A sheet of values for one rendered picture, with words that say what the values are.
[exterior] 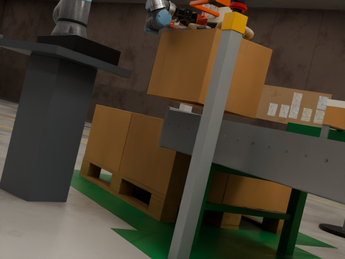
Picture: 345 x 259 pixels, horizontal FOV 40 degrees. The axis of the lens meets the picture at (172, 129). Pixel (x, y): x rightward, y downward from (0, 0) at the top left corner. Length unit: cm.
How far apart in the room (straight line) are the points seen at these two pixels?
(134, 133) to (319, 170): 159
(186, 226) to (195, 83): 93
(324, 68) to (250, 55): 885
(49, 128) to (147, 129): 71
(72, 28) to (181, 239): 122
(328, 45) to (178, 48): 896
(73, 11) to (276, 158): 130
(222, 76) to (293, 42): 1012
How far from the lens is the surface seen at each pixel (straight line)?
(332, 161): 163
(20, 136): 253
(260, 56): 270
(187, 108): 619
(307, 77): 1157
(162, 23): 274
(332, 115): 400
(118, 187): 306
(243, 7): 191
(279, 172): 177
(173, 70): 278
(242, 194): 292
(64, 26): 251
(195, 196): 186
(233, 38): 188
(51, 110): 240
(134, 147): 297
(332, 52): 1152
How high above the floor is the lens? 52
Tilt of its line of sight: level
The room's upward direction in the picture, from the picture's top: 13 degrees clockwise
